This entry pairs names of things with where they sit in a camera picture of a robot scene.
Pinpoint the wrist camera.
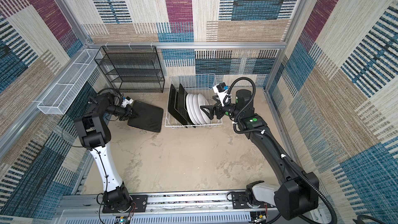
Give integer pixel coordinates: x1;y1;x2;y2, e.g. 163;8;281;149
212;83;230;106
122;97;134;108

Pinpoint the white wire dish rack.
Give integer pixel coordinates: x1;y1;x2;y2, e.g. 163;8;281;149
165;74;222;129

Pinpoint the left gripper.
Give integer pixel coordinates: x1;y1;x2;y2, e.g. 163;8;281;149
106;105;140;121

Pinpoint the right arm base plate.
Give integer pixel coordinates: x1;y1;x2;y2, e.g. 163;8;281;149
227;190;260;209

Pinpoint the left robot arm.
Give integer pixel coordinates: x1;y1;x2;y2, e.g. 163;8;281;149
74;88;134;213

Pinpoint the white mesh wall basket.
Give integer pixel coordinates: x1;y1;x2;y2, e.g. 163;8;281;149
37;49;98;115

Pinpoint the floral square plate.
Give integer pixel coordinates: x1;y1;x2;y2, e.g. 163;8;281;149
167;84;185;125

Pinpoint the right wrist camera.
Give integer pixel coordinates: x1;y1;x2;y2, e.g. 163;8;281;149
212;83;230;106

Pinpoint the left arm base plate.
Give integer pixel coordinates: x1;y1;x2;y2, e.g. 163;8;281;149
102;195;149;214

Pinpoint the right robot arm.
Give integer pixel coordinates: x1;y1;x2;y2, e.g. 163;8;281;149
201;84;321;223

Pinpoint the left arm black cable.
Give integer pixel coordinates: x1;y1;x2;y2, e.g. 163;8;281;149
88;88;125;110

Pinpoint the aluminium mounting rail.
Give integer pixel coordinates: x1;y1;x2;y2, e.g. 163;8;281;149
51;189;324;224

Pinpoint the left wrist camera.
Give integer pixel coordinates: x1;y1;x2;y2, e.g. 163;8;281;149
122;97;134;108

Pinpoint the black mesh shelf rack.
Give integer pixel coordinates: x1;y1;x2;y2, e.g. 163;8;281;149
94;46;165;93

